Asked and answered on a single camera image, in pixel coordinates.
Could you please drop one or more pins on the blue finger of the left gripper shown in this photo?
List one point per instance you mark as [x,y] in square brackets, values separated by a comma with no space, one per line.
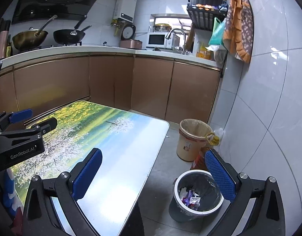
[20,116]
[46,125]

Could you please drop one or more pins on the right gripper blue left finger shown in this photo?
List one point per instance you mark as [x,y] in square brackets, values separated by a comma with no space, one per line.
[83,173]

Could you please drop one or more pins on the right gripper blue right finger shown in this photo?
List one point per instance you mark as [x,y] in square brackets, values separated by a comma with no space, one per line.
[223,174]

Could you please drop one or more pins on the purple plastic wrapper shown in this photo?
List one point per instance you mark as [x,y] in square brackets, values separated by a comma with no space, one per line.
[189,198]

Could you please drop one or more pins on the beige trash bin with liner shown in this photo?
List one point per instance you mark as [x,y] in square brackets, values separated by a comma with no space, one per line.
[193,136]

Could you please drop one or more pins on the brown kitchen base cabinets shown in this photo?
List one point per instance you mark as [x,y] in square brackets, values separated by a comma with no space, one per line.
[165,88]

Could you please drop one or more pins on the chrome kitchen faucet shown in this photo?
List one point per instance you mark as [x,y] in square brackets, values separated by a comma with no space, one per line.
[173,40]

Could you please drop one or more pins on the left blue white gloved hand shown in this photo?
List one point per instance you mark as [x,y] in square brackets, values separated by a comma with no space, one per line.
[11,200]

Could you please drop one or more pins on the grey bin with white rim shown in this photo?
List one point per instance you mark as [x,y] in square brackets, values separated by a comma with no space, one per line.
[202,183]

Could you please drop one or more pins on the yellow cooking oil bottle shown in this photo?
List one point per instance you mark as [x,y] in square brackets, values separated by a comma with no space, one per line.
[199,162]

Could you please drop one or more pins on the flower print table mat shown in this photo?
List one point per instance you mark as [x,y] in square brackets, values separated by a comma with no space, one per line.
[129,142]

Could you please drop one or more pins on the golden wok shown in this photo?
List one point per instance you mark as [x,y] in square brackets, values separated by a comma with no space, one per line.
[32,38]

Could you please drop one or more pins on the black frying pan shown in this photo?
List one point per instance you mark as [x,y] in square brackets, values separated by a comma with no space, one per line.
[71,36]

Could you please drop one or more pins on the copper thermos bottle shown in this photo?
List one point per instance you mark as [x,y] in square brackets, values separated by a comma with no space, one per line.
[4,33]

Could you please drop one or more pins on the rice cooker with open lid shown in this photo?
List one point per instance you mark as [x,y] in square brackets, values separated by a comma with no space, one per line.
[127,40]

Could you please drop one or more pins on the white microwave oven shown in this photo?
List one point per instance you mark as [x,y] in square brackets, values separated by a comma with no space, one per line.
[158,39]

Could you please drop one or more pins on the white water heater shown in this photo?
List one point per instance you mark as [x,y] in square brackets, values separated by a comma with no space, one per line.
[125,10]

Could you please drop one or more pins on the teal plastic bag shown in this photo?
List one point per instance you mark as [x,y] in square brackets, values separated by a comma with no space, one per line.
[217,33]

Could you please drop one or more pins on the orange patterned apron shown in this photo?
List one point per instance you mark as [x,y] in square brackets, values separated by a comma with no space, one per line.
[238,32]

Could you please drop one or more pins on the black wall dish rack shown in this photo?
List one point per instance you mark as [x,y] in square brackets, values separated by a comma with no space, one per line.
[204,12]

